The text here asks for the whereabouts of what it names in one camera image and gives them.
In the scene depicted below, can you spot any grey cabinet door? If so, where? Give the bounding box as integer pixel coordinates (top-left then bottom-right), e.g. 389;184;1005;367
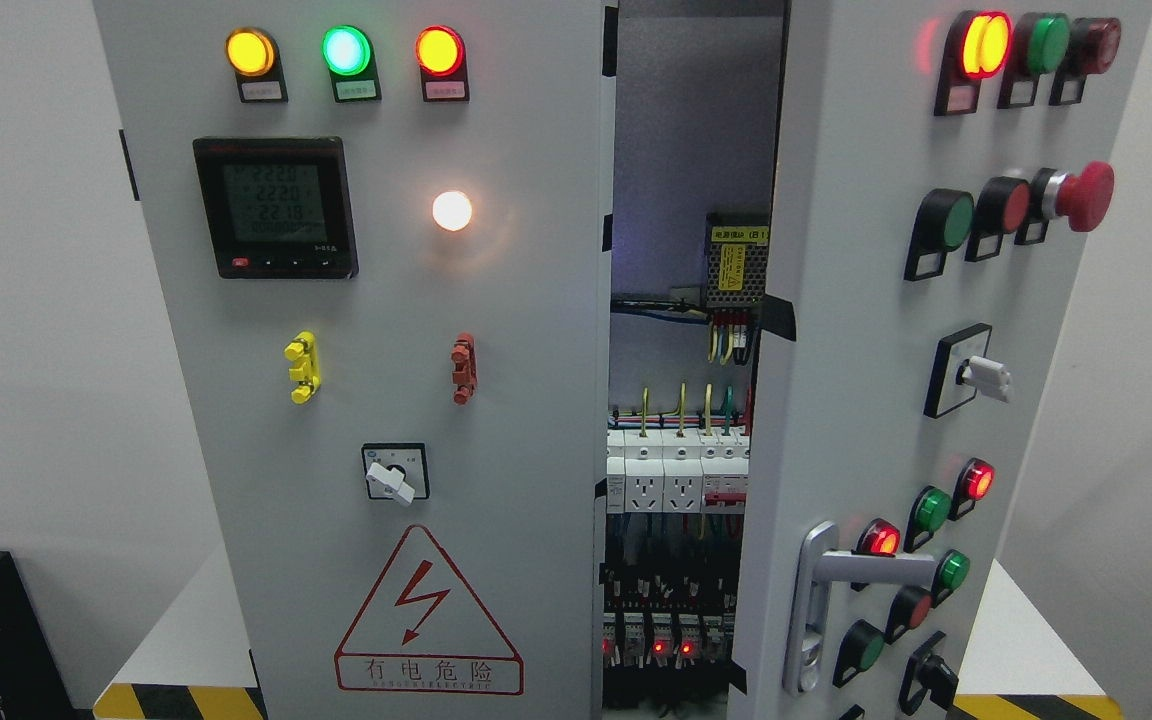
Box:
730;1;1152;719
93;1;614;719

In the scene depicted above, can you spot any red indicator light left door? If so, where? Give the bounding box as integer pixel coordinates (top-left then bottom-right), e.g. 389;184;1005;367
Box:
415;26;468;103

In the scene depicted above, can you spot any green indicator light left door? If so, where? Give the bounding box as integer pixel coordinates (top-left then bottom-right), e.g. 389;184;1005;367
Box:
321;24;381;103

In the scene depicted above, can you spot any yellow indicator light left door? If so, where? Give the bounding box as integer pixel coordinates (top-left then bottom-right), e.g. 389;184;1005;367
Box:
225;26;288;103

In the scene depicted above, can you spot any red terminal clip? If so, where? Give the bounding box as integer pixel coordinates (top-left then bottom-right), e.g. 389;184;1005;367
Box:
450;333;477;406

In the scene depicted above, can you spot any white socket breaker row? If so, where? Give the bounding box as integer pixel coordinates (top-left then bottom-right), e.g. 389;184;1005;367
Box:
605;429;750;515

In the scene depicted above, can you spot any white indicator light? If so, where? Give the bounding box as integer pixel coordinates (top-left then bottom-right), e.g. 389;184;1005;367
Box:
431;190;473;232

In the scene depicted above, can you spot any metal mesh power supply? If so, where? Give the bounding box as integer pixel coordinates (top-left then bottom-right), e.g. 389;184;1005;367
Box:
703;211;771;309

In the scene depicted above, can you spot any yellow terminal clip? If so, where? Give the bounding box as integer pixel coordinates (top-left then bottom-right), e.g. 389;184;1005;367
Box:
283;331;321;406

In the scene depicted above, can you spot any relay row with red leds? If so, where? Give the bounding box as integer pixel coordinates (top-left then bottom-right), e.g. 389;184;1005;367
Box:
602;611;735;670

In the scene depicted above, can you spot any red electric hazard sticker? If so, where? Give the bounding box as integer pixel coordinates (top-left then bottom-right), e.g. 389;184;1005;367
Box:
335;524;524;696

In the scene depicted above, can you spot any black digital power meter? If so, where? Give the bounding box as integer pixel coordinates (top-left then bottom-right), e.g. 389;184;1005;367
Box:
192;136;358;279

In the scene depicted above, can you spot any red emergency stop button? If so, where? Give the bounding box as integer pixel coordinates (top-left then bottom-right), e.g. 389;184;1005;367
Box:
1015;161;1116;247

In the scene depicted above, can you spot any yellow black hazard tape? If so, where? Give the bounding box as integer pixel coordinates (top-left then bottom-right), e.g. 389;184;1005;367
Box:
93;682;268;719

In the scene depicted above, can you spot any white rotary selector switch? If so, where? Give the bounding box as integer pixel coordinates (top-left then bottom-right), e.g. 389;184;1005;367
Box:
361;442;430;507

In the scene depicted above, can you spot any silver door handle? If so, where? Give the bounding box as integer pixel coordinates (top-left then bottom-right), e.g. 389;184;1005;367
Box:
782;521;940;696

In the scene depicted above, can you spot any white selector switch right door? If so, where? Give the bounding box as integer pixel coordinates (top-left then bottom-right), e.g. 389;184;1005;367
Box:
923;323;1011;418

